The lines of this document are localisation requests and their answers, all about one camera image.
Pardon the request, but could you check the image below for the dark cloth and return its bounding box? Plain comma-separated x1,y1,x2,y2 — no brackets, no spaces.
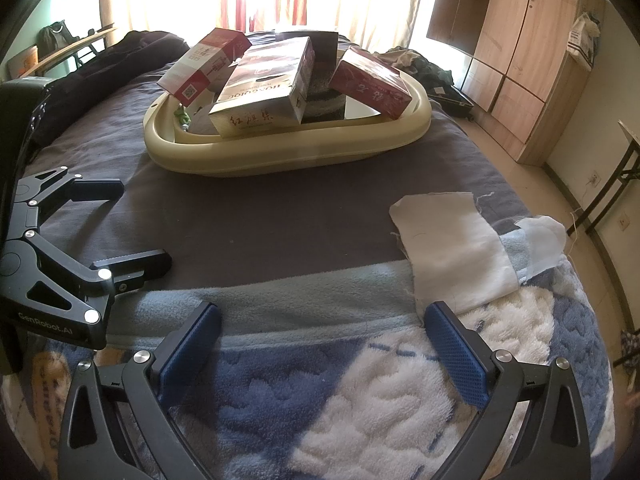
47,30,188,136

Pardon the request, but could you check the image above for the pale blue cloth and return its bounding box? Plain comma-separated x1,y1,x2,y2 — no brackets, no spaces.
500,215,568,281

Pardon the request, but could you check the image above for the folding table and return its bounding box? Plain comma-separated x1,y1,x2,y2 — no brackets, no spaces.
570,119,640,251

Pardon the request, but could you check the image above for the grey bedsheet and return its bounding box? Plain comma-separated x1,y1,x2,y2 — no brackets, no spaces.
25,30,526,293

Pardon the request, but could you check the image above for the blue white fleece blanket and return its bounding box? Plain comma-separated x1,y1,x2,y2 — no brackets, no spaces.
0,255,616,480

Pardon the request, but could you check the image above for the beige plastic basin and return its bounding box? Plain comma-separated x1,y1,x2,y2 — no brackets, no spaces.
142,42,432,178

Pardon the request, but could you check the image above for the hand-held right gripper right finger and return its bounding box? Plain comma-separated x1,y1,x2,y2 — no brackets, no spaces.
424,300,596,480

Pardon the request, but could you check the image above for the red and white box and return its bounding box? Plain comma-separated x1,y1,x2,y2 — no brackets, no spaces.
156,27,252,107

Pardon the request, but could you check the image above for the white hanging bag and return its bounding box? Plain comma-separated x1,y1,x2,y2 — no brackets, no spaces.
567,10,601,68

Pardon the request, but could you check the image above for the white cloth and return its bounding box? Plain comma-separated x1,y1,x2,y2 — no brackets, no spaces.
389,191,518,311

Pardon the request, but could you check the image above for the grey backpack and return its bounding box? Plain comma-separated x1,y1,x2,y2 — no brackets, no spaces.
37,20,76,53

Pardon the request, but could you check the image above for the patterned cloth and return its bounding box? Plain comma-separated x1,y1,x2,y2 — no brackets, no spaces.
620,330,640,367

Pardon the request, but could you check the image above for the black suitcase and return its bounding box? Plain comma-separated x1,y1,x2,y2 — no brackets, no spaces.
430,82,476,121

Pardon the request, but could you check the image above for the large red-white box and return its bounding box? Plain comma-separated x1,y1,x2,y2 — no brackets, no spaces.
207,36,317,139

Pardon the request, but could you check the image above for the curved wooden desk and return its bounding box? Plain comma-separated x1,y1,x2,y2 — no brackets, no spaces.
10,25,118,78

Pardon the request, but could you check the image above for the pile of dark clothes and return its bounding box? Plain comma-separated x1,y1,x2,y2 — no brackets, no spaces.
380,46,453,86

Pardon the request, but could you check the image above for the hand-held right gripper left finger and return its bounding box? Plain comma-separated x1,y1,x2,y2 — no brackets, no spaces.
57,300,223,480

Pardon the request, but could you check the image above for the wooden wardrobe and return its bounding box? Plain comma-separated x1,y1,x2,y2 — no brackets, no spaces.
425,0,608,166

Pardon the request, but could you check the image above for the black box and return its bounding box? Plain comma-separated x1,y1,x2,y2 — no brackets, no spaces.
275,31,339,92

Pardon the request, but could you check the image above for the orange box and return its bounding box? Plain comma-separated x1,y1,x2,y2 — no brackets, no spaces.
10,45,41,76

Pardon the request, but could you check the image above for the dark red box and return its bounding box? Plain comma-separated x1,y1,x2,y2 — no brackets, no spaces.
330,46,418,120

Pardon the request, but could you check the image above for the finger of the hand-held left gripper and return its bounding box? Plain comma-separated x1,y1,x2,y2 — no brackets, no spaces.
20,232,173,323
12,166,125,235

